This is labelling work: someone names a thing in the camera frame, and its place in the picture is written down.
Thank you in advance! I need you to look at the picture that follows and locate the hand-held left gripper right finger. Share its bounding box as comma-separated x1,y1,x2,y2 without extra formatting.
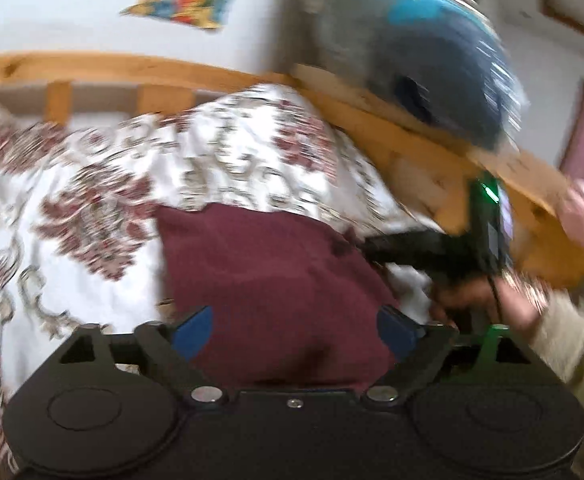
362,306,540,405

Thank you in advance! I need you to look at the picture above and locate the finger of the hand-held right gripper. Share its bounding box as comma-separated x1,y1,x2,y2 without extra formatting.
359,230,474,275

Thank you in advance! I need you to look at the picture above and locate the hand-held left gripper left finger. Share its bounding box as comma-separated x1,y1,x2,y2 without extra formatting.
59,305,229,406

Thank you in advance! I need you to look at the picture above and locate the maroon long-sleeve shirt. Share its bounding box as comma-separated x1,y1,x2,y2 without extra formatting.
154,202,423,392

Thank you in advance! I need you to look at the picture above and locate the person's right hand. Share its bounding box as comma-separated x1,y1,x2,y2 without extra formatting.
431,275,549,332

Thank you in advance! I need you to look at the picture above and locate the floral printed blanket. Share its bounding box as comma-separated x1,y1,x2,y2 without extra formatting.
0,82,448,480

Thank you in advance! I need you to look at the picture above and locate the plastic bag of bedding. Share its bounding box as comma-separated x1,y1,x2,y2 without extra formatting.
282,0,529,155

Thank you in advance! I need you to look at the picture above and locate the wooden bed frame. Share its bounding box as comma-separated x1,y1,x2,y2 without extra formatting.
0,52,584,292

